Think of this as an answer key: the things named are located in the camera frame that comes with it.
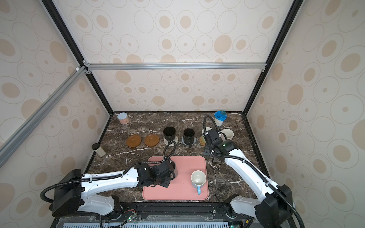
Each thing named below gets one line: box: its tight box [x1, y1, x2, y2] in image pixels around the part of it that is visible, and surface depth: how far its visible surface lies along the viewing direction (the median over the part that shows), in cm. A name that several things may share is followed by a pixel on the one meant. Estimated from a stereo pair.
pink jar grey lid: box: [116, 112, 130, 125], surface depth 114 cm
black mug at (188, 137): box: [182, 128, 195, 148], surface depth 97 cm
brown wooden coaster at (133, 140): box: [126, 134, 142, 148], surface depth 102 cm
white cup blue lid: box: [213, 110, 228, 127], surface depth 108 cm
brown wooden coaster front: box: [144, 133, 160, 148], surface depth 105 cm
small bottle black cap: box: [91, 142, 107, 158], surface depth 91 cm
